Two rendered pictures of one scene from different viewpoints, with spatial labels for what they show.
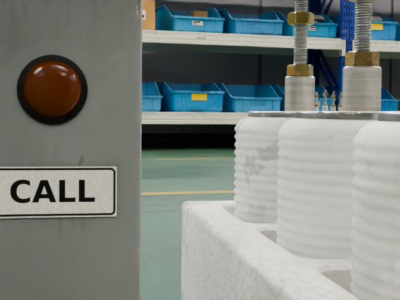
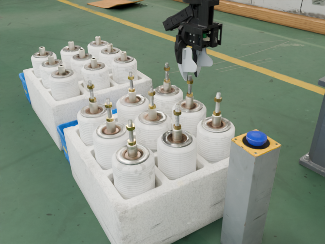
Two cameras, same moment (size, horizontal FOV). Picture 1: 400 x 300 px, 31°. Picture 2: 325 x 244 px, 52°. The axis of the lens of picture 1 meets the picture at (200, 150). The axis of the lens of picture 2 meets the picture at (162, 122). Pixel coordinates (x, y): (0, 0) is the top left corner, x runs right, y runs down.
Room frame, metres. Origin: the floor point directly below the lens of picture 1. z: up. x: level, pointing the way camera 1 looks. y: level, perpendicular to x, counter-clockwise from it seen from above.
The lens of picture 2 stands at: (0.68, 0.51, 0.69)
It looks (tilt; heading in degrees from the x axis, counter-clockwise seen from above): 31 degrees down; 249
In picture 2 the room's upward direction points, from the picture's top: 1 degrees counter-clockwise
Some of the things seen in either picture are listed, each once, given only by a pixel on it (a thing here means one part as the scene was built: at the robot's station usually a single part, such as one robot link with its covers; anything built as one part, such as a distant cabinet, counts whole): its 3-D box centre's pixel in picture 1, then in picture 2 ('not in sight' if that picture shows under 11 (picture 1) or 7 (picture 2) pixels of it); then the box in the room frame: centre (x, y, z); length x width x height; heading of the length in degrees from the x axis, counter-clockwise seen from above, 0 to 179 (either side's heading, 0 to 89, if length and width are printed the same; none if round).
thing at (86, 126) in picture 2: not in sight; (97, 138); (0.57, -0.31, 0.16); 0.10 x 0.10 x 0.18
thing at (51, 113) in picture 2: not in sight; (88, 94); (0.53, -0.75, 0.09); 0.39 x 0.39 x 0.18; 11
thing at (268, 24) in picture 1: (247, 23); not in sight; (5.22, -0.34, 0.90); 0.50 x 0.38 x 0.21; 16
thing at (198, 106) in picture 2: not in sight; (189, 106); (0.32, -0.23, 0.25); 0.08 x 0.08 x 0.01
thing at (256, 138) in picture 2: not in sight; (256, 139); (0.31, 0.06, 0.32); 0.04 x 0.04 x 0.02
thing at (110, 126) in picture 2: not in sight; (110, 126); (0.55, -0.19, 0.26); 0.02 x 0.02 x 0.03
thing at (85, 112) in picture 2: not in sight; (94, 111); (0.57, -0.31, 0.25); 0.08 x 0.08 x 0.01
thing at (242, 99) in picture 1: (245, 97); not in sight; (5.23, -0.33, 0.36); 0.50 x 0.38 x 0.21; 19
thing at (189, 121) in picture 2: not in sight; (188, 133); (0.32, -0.23, 0.16); 0.10 x 0.10 x 0.18
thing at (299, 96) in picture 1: (299, 98); (132, 149); (0.53, -0.07, 0.26); 0.02 x 0.02 x 0.03
